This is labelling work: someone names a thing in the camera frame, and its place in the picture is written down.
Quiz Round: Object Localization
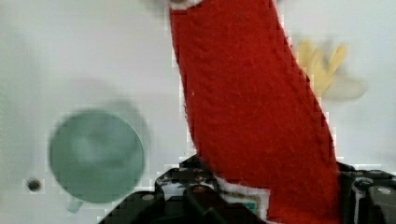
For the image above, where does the green cup with handle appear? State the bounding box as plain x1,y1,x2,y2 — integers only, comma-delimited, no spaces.
49,110,145,214

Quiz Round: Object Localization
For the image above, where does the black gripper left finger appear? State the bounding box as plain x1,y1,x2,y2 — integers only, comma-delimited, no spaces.
98,156,265,224

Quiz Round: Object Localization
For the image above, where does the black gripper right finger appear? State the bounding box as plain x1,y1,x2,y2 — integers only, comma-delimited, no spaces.
337,162,396,224

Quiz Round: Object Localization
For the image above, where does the yellow peeled banana toy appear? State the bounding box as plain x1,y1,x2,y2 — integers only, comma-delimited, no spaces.
294,39,367,102

